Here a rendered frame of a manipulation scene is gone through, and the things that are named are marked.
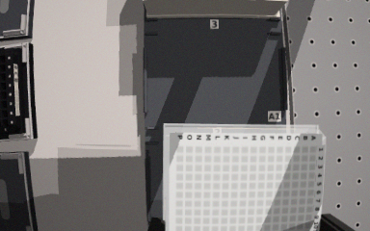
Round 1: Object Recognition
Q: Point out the white multi-well plate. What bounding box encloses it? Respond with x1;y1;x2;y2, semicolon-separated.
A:
163;123;326;231

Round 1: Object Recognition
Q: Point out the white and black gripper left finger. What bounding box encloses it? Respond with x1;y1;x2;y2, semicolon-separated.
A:
147;218;165;231

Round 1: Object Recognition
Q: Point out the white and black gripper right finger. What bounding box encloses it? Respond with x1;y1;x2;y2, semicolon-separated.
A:
319;214;356;231

